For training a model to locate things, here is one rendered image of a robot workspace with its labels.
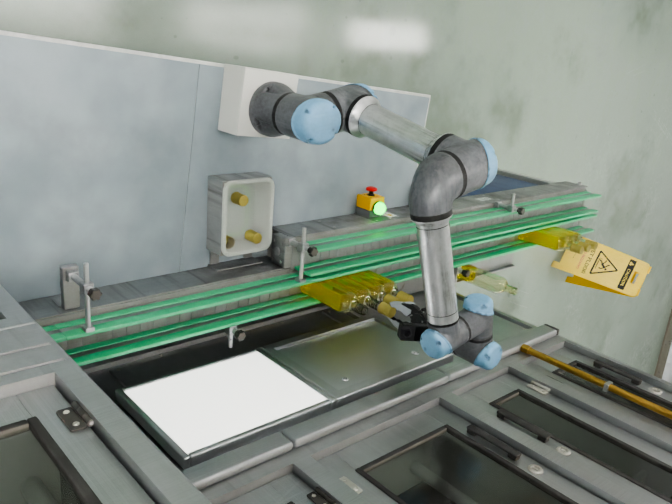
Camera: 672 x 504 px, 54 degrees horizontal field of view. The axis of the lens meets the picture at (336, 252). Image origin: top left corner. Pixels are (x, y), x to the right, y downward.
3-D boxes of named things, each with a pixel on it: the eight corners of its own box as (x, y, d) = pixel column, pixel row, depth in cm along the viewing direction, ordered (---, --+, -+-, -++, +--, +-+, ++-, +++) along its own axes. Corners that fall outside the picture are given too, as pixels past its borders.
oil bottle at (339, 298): (300, 291, 210) (345, 316, 195) (301, 275, 208) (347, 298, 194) (313, 288, 214) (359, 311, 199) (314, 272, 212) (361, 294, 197)
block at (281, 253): (268, 262, 207) (282, 269, 202) (270, 233, 204) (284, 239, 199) (278, 260, 209) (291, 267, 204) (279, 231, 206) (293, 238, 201)
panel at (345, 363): (114, 399, 165) (184, 471, 141) (114, 389, 164) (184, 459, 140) (373, 320, 223) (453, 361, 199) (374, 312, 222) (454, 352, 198)
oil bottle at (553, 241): (517, 238, 288) (577, 258, 268) (519, 226, 286) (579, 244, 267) (525, 237, 292) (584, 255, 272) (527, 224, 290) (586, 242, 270)
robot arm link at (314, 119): (272, 97, 173) (304, 105, 164) (312, 87, 181) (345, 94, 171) (276, 141, 179) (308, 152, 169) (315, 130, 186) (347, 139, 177)
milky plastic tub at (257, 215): (206, 249, 197) (222, 258, 191) (208, 175, 190) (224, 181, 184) (254, 241, 208) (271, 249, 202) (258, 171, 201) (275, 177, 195)
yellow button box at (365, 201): (354, 213, 235) (368, 218, 230) (356, 192, 232) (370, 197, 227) (368, 210, 239) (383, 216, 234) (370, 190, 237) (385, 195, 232)
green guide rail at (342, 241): (295, 246, 203) (312, 254, 197) (295, 243, 202) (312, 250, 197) (585, 193, 316) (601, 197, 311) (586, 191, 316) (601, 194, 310)
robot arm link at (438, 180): (426, 166, 140) (449, 368, 157) (461, 153, 146) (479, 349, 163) (388, 162, 149) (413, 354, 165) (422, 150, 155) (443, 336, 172)
